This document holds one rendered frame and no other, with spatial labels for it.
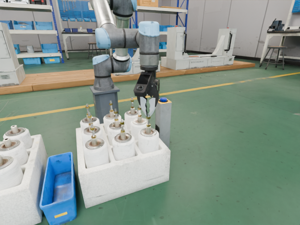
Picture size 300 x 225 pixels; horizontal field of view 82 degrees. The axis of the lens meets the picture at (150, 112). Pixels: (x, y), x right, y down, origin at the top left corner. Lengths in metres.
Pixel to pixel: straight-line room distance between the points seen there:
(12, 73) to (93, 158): 2.17
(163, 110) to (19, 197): 0.71
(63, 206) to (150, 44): 0.66
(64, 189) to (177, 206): 0.52
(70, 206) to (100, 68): 0.84
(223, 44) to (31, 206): 4.04
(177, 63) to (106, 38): 2.65
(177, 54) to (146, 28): 2.71
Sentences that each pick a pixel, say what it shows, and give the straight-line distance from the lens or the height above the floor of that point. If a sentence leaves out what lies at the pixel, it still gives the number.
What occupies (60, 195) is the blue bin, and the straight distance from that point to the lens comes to 0.94.
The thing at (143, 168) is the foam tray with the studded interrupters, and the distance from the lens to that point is 0.79.
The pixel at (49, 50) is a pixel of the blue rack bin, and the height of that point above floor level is 0.31.
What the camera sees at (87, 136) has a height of 0.25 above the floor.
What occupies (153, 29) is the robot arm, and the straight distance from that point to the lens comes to 0.66.
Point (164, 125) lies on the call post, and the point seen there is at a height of 0.18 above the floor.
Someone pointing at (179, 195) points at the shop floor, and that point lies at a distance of 0.86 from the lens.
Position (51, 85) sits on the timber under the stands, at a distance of 2.67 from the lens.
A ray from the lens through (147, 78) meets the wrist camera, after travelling 0.66.
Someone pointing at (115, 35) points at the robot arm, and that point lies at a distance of 0.73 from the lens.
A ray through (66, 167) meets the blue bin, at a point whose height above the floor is 0.04.
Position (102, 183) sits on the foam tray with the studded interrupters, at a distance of 0.77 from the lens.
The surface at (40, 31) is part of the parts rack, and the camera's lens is 5.30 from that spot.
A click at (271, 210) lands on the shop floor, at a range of 0.95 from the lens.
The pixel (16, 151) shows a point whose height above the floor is 0.24.
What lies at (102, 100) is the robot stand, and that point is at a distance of 1.28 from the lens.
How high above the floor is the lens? 0.65
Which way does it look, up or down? 24 degrees down
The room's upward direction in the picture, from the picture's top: straight up
